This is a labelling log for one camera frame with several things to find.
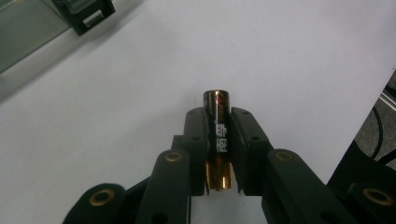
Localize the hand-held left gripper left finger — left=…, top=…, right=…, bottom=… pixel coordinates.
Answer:
left=171, top=106, right=210, bottom=197

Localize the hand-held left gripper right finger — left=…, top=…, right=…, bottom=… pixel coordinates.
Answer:
left=230, top=106, right=275, bottom=197

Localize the black and copper battery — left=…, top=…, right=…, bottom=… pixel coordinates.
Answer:
left=203, top=89, right=233, bottom=191

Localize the grey clear compartment storage box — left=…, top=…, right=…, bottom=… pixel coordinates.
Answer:
left=0, top=0, right=117, bottom=75

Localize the white board sheet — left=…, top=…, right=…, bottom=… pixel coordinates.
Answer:
left=0, top=0, right=396, bottom=224

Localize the black floor cable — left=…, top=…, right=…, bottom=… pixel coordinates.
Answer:
left=371, top=105, right=396, bottom=166

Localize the metal floor rail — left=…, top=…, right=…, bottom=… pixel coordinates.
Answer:
left=377, top=92, right=396, bottom=112

